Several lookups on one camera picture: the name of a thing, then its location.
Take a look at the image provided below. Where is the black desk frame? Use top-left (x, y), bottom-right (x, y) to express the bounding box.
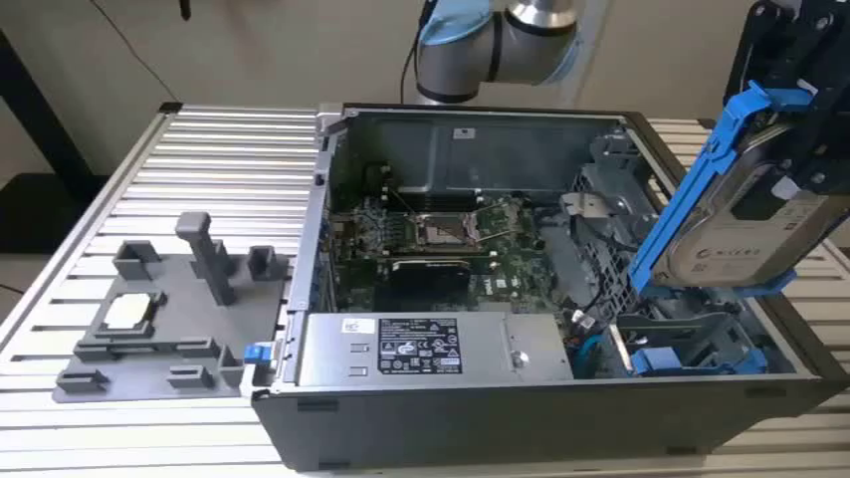
top-left (0, 29), bottom-right (113, 253)

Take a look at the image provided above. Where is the grey parts rack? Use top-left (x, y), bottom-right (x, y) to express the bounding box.
top-left (51, 211), bottom-right (295, 404)

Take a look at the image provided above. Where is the wire with white label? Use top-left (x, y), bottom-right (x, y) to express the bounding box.
top-left (562, 308), bottom-right (604, 333)

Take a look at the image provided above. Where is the silver power supply unit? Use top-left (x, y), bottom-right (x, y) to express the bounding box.
top-left (295, 312), bottom-right (577, 387)

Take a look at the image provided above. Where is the black open PC case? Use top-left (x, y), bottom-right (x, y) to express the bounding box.
top-left (249, 102), bottom-right (850, 472)

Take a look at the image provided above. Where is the silver CPU chip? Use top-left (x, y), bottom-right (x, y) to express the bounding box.
top-left (98, 293), bottom-right (167, 331)

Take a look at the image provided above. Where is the metal drive cage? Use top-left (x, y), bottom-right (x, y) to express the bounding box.
top-left (561, 133), bottom-right (673, 313)

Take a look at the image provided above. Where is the blue cable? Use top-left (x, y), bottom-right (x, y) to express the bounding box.
top-left (572, 329), bottom-right (605, 378)

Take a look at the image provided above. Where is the thin black wall cable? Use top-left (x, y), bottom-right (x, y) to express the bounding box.
top-left (90, 0), bottom-right (182, 105)

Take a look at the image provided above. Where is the CPU socket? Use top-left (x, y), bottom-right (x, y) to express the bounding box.
top-left (413, 212), bottom-right (485, 248)

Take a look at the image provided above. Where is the green motherboard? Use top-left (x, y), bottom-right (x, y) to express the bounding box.
top-left (329, 191), bottom-right (573, 318)

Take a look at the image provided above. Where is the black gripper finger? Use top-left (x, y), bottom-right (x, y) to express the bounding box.
top-left (724, 0), bottom-right (776, 99)
top-left (762, 54), bottom-right (850, 200)

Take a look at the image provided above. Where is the black disk wire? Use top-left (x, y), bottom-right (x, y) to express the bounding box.
top-left (581, 278), bottom-right (641, 320)

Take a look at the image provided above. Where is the black graphics card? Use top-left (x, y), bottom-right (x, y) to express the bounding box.
top-left (378, 254), bottom-right (498, 310)

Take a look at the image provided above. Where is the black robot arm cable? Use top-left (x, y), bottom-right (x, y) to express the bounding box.
top-left (398, 0), bottom-right (434, 102)

